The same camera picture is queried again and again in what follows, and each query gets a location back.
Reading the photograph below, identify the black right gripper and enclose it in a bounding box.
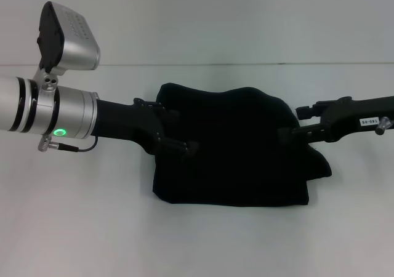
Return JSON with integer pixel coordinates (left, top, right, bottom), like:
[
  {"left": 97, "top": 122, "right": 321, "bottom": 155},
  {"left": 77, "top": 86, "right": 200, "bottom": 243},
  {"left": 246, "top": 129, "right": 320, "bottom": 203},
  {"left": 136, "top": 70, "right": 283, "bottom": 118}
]
[{"left": 276, "top": 95, "right": 394, "bottom": 144}]

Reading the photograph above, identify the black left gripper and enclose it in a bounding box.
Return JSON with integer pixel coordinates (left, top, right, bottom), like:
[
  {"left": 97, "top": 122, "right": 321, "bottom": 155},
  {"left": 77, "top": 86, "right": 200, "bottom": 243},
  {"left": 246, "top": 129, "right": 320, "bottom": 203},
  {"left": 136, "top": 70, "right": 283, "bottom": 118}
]
[{"left": 88, "top": 97, "right": 201, "bottom": 158}]

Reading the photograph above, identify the black shirt with white print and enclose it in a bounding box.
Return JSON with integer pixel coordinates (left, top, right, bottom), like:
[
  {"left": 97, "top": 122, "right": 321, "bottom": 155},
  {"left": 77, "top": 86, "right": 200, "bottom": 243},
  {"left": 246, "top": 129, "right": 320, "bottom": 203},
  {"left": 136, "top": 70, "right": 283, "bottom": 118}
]
[{"left": 152, "top": 82, "right": 332, "bottom": 206}]

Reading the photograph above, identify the silver connector plug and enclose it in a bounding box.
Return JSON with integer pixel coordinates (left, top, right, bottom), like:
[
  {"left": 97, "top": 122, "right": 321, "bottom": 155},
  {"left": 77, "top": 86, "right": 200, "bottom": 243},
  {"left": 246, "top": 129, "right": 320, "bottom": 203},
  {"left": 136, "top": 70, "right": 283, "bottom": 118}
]
[{"left": 375, "top": 116, "right": 393, "bottom": 135}]

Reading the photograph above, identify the black gripper cable with plug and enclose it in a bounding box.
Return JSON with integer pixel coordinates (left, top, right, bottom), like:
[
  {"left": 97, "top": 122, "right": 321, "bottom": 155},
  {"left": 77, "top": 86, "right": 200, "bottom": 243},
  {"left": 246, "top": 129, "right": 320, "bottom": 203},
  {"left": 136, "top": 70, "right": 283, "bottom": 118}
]
[{"left": 37, "top": 134, "right": 99, "bottom": 153}]

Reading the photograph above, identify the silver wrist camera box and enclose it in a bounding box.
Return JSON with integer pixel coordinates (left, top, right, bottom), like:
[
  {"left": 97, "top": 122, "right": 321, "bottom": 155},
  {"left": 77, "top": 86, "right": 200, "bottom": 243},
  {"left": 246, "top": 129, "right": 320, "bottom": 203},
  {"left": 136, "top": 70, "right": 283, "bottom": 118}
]
[{"left": 36, "top": 1, "right": 102, "bottom": 73}]

